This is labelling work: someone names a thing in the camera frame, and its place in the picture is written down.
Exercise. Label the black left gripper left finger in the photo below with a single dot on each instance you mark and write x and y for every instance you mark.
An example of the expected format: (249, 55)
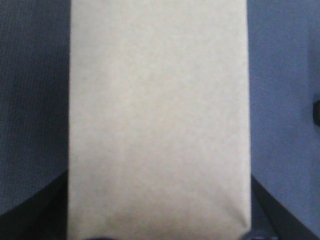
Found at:
(16, 220)

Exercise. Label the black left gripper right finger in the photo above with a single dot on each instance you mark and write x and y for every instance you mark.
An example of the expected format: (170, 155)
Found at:
(272, 221)

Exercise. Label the orange black scanner gun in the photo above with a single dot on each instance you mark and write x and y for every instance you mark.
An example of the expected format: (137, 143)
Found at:
(316, 109)

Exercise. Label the brown cardboard package box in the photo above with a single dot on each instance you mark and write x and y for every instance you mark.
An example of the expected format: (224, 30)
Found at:
(159, 133)

